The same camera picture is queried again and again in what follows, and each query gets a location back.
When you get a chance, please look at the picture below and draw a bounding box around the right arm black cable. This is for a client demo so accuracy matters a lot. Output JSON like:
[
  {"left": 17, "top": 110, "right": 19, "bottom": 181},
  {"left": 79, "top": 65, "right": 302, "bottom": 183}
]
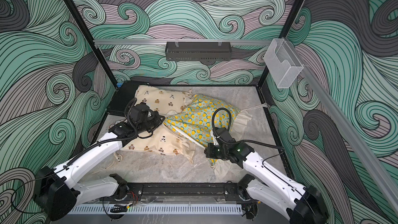
[{"left": 211, "top": 107, "right": 285, "bottom": 150}]

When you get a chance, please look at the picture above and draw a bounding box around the cream animal print pillow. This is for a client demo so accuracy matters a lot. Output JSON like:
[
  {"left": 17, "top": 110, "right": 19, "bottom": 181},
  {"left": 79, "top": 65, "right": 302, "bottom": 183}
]
[{"left": 121, "top": 85, "right": 196, "bottom": 163}]

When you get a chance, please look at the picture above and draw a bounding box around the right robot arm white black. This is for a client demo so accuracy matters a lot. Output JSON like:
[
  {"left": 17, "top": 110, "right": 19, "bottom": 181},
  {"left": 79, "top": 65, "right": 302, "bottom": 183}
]
[{"left": 205, "top": 128, "right": 330, "bottom": 224}]

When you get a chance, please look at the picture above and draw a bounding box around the white slotted cable duct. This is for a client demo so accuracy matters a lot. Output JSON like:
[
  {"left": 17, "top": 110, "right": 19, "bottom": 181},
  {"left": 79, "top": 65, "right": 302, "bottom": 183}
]
[{"left": 69, "top": 204, "right": 243, "bottom": 215}]

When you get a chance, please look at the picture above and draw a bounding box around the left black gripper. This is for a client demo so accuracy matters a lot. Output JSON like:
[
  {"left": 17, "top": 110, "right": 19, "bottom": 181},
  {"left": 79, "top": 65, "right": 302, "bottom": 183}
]
[{"left": 136, "top": 111, "right": 165, "bottom": 135}]

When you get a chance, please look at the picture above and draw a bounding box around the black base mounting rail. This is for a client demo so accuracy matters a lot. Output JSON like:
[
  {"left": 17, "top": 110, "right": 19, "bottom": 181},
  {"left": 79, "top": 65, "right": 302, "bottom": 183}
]
[{"left": 108, "top": 181, "right": 252, "bottom": 201}]

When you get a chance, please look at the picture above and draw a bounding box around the black perforated wall tray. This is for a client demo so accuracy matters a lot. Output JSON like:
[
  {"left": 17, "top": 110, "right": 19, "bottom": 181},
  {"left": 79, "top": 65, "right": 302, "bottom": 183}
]
[{"left": 165, "top": 42, "right": 232, "bottom": 63}]

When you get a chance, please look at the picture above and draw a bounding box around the aluminium rail back wall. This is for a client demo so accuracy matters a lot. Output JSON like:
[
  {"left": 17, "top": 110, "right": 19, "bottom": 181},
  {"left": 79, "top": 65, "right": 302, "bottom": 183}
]
[{"left": 93, "top": 38, "right": 272, "bottom": 46}]

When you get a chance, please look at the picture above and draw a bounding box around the clear acrylic wall holder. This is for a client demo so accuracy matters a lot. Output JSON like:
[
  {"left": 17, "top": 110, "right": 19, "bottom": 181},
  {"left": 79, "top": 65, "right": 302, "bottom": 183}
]
[{"left": 264, "top": 38, "right": 303, "bottom": 89}]

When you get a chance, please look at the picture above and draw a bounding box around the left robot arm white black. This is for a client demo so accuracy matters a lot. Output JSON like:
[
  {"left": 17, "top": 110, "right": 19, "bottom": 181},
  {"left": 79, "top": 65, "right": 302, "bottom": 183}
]
[{"left": 33, "top": 99, "right": 165, "bottom": 221}]

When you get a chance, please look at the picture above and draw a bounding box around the aluminium rail right wall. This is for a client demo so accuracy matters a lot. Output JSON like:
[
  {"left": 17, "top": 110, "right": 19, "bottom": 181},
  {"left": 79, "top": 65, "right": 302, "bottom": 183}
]
[{"left": 288, "top": 42, "right": 398, "bottom": 213}]

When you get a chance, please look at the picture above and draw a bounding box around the aluminium rail wall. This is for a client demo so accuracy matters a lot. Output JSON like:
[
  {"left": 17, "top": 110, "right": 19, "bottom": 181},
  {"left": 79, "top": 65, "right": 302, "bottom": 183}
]
[
  {"left": 93, "top": 38, "right": 272, "bottom": 46},
  {"left": 288, "top": 42, "right": 398, "bottom": 213}
]

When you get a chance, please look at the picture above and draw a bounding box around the lemon print teal pillow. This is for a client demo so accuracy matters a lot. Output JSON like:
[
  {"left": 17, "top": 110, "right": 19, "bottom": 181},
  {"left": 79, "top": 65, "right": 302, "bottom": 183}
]
[{"left": 166, "top": 94, "right": 252, "bottom": 182}]

